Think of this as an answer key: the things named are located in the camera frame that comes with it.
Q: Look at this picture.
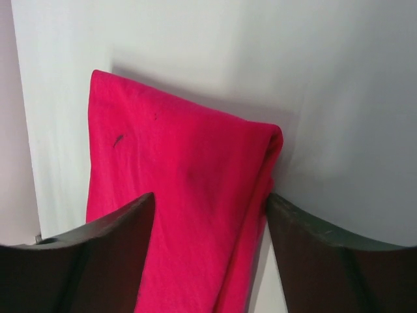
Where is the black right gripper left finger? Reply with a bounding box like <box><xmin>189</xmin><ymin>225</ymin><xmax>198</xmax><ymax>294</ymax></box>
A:
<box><xmin>1</xmin><ymin>193</ymin><xmax>155</xmax><ymax>312</ymax></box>

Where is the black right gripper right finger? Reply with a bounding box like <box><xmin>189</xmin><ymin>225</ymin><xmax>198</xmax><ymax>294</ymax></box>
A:
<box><xmin>266</xmin><ymin>194</ymin><xmax>416</xmax><ymax>312</ymax></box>

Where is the red t shirt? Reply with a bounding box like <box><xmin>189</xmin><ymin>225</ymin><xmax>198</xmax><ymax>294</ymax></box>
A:
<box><xmin>87</xmin><ymin>70</ymin><xmax>283</xmax><ymax>312</ymax></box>

